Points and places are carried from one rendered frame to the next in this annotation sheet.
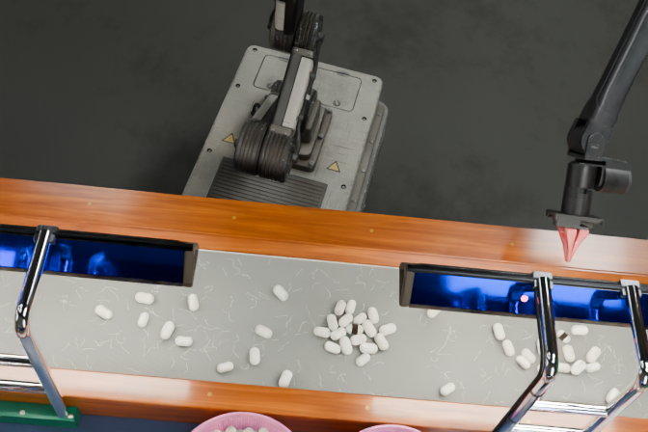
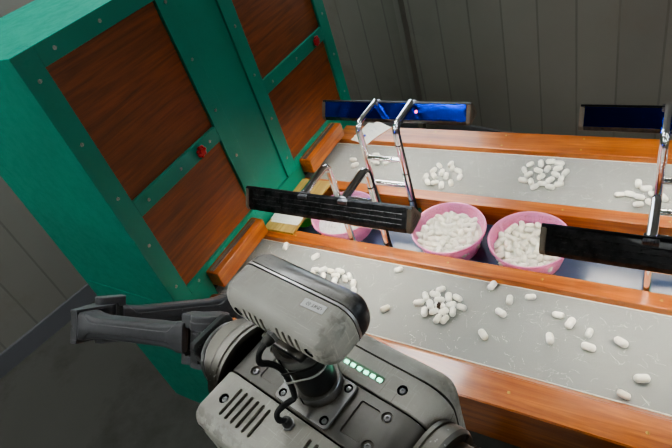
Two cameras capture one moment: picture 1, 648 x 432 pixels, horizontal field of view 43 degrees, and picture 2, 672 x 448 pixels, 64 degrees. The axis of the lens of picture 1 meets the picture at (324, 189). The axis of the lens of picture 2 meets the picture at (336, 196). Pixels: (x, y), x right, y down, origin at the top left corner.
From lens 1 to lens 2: 175 cm
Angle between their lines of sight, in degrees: 81
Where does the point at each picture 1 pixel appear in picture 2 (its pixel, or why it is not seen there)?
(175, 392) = (564, 282)
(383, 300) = (413, 322)
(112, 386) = (609, 291)
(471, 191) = not seen: outside the picture
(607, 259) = not seen: hidden behind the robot
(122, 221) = (610, 408)
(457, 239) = not seen: hidden behind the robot
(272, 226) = (478, 379)
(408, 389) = (419, 274)
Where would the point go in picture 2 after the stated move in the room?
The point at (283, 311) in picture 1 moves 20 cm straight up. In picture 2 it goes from (483, 325) to (476, 281)
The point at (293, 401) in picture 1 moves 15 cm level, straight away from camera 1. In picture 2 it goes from (490, 270) to (471, 304)
